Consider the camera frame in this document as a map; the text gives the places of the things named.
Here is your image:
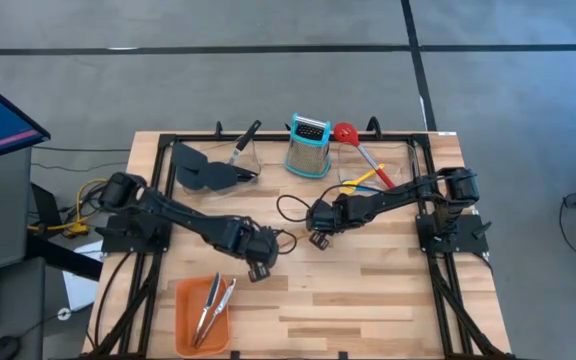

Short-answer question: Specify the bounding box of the yellow silicone spoon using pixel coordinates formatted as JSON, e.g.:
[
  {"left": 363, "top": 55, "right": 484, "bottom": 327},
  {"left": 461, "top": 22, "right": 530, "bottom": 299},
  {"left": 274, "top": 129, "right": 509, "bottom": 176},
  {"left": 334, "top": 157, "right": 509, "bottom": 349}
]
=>
[{"left": 340, "top": 163, "right": 386, "bottom": 196}]

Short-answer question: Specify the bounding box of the black spatula with steel shaft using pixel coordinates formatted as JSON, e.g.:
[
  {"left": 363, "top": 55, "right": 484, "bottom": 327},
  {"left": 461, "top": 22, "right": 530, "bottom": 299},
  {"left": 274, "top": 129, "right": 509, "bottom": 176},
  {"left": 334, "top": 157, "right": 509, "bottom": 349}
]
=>
[{"left": 202, "top": 119, "right": 263, "bottom": 192}]

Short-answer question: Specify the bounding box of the red slotted spoon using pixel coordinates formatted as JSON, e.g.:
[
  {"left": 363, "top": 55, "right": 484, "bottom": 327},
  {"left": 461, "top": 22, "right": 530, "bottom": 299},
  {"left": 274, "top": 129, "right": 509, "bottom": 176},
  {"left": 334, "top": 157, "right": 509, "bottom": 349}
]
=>
[{"left": 332, "top": 123, "right": 398, "bottom": 190}]

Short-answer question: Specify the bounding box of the clear plastic bin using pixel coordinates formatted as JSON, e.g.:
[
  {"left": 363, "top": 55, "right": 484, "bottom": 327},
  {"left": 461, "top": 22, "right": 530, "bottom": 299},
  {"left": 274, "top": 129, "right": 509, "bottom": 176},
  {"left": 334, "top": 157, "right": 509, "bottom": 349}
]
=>
[
  {"left": 337, "top": 142, "right": 422, "bottom": 201},
  {"left": 172, "top": 133, "right": 262, "bottom": 196}
]

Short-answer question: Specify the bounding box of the black spatula red-marked handle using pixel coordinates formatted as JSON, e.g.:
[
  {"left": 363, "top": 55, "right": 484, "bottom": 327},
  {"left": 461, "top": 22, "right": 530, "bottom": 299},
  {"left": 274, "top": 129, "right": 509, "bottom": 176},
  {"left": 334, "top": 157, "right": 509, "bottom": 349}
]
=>
[
  {"left": 171, "top": 142, "right": 259, "bottom": 179},
  {"left": 175, "top": 164, "right": 259, "bottom": 192}
]

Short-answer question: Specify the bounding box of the orange plastic bin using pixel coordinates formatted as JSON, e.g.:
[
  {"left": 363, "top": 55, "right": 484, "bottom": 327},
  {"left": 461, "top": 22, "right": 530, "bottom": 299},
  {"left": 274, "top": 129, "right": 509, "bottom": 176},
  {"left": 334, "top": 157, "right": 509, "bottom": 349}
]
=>
[{"left": 174, "top": 276, "right": 233, "bottom": 358}]

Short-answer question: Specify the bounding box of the teal steel box grater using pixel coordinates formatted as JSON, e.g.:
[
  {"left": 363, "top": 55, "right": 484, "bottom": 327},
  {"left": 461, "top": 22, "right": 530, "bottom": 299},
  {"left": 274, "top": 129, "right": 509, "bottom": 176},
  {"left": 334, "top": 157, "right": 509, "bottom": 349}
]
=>
[{"left": 282, "top": 112, "right": 333, "bottom": 179}]

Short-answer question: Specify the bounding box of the white paper sheet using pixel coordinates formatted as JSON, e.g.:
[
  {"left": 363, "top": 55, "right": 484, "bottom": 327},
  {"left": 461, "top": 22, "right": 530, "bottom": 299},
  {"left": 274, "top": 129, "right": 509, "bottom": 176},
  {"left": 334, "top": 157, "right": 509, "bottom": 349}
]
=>
[{"left": 62, "top": 242, "right": 104, "bottom": 311}]

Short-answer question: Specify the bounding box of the black desk leg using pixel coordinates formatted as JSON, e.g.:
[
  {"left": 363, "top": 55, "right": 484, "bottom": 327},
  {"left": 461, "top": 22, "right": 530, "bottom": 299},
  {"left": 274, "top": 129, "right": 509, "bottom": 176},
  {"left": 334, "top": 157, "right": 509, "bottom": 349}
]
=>
[{"left": 25, "top": 182, "right": 104, "bottom": 281}]

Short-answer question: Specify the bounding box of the black computer mouse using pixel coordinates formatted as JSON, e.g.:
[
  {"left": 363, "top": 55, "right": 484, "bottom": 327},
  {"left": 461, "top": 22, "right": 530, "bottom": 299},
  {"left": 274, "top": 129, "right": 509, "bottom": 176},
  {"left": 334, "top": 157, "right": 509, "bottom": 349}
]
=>
[{"left": 0, "top": 335, "right": 22, "bottom": 360}]

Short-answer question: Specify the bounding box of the black metal table frame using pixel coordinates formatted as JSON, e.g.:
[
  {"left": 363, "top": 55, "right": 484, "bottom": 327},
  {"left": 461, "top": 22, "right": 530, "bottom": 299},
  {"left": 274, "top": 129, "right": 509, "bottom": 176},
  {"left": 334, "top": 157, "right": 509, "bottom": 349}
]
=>
[{"left": 85, "top": 119, "right": 514, "bottom": 360}]

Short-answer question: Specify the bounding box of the yellow cable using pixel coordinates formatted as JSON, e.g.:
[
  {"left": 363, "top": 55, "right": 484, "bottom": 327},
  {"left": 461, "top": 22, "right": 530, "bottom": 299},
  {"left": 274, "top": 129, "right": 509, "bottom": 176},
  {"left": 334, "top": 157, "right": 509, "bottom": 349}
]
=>
[{"left": 27, "top": 177, "right": 114, "bottom": 236}]

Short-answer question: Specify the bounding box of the black floor cable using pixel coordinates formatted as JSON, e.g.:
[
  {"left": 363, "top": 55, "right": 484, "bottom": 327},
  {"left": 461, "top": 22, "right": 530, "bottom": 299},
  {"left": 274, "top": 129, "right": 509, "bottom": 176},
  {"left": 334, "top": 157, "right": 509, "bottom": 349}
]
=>
[{"left": 31, "top": 144, "right": 132, "bottom": 174}]

